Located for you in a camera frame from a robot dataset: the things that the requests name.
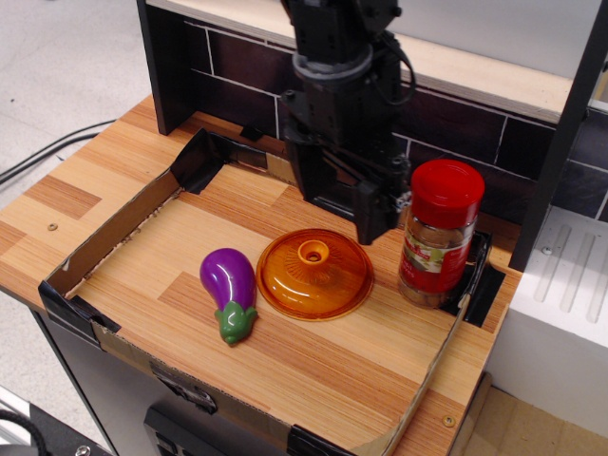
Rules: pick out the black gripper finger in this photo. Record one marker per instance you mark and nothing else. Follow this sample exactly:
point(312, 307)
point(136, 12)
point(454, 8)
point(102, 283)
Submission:
point(323, 175)
point(376, 209)

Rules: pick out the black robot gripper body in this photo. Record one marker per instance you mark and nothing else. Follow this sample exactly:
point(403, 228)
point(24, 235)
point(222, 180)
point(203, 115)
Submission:
point(356, 113)

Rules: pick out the basil bottle red lid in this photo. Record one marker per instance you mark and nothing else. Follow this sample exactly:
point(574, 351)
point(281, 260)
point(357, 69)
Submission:
point(446, 197)

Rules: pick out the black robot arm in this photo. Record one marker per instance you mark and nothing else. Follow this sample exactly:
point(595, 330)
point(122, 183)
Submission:
point(347, 38)

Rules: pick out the cardboard fence with black tape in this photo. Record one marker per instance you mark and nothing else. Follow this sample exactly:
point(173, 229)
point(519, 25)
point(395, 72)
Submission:
point(357, 384)

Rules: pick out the orange glass pot lid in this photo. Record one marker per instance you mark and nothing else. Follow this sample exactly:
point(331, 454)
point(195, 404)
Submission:
point(314, 274)

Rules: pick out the purple toy eggplant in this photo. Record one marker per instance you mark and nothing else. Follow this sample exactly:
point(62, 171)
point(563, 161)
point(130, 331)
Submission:
point(228, 276)

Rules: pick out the dark brick backsplash shelf unit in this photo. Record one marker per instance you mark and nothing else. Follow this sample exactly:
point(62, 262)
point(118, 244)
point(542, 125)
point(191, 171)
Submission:
point(535, 137)

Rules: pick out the white toy sink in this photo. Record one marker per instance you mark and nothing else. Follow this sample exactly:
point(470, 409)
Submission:
point(551, 351)

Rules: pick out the black cabinet under table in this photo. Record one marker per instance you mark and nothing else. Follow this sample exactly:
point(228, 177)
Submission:
point(143, 407)

